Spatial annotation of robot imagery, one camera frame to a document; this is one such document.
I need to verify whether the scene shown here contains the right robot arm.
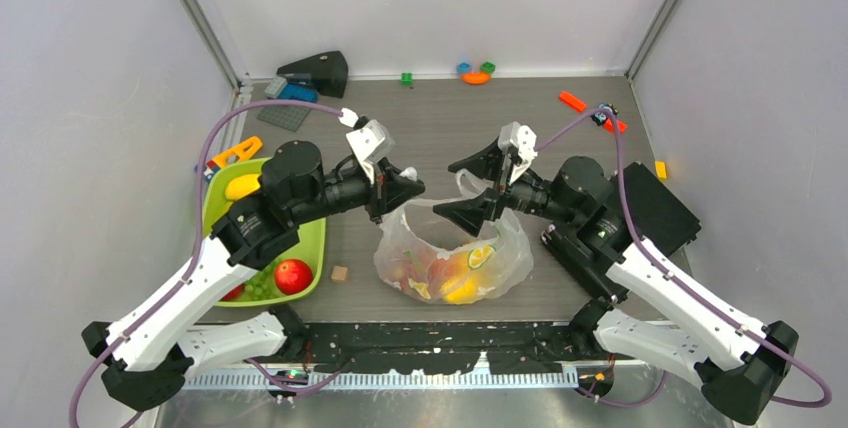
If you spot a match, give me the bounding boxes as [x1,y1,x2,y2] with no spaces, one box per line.
[435,141,799,425]

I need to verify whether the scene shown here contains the clear printed plastic bag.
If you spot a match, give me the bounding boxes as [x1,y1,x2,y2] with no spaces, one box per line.
[374,198,534,305]

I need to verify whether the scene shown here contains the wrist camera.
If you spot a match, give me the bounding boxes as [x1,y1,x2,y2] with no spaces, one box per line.
[497,122,537,167]
[339,108,394,185]

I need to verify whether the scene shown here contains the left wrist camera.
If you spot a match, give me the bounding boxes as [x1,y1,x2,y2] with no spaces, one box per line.
[339,108,394,185]

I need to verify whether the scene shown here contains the green fake grapes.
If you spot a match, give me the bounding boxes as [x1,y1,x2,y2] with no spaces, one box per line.
[244,270,279,301]

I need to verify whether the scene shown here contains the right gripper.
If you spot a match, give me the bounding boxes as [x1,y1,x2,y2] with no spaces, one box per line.
[434,136,580,237]

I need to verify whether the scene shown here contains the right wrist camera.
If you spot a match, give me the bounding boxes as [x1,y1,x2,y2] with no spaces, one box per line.
[497,122,537,167]

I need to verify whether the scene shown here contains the green plastic tray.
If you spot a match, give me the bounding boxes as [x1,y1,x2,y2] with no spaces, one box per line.
[203,157,327,309]

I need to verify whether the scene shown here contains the black wedge block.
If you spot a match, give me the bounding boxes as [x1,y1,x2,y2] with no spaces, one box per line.
[276,51,349,98]

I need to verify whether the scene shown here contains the orange toy bar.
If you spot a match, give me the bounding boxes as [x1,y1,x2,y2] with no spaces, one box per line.
[558,91,587,113]

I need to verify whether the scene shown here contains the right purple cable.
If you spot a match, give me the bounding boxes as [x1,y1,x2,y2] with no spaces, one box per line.
[535,106,833,409]

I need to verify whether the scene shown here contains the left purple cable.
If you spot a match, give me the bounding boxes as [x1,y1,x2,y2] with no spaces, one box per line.
[68,99,359,428]

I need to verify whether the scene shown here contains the green cube by ring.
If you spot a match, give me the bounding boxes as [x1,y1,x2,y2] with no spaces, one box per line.
[480,62,496,75]

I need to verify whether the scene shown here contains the red fake apple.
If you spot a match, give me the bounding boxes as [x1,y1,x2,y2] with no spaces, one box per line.
[273,259,314,295]

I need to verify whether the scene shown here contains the grey small toy brick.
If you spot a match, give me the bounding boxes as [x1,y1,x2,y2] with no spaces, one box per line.
[263,76,288,99]

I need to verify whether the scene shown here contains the blue toy piece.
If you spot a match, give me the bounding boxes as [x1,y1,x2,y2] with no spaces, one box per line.
[456,62,472,75]

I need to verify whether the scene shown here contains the orange yellow toy tool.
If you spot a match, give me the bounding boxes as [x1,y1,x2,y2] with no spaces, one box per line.
[203,136,263,182]

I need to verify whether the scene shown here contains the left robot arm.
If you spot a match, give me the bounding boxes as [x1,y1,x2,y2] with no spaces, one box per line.
[82,140,425,412]

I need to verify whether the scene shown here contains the yellow toy block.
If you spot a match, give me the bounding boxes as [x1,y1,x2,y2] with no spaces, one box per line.
[654,160,668,181]

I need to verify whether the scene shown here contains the yellow fake lemon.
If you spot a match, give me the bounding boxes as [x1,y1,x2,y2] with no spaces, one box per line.
[442,278,480,305]

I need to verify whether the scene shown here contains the small wooden cube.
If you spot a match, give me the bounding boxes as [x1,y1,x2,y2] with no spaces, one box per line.
[331,265,349,283]

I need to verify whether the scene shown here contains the red fake lychee bunch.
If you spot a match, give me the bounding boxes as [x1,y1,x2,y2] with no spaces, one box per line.
[383,251,431,299]

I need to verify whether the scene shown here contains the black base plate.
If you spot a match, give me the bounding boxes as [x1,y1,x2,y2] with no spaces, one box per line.
[257,321,622,375]

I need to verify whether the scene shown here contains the purple cable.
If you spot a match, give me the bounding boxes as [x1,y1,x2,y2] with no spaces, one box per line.
[68,99,359,428]
[535,106,833,409]

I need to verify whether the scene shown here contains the black box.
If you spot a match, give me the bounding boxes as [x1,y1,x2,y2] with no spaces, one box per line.
[541,161,702,304]

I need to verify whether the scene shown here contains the grey toy baseplate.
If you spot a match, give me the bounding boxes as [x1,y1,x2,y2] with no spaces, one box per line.
[257,105,310,132]

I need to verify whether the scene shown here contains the red toy brick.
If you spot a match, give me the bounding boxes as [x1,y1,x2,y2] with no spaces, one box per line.
[603,119,628,133]

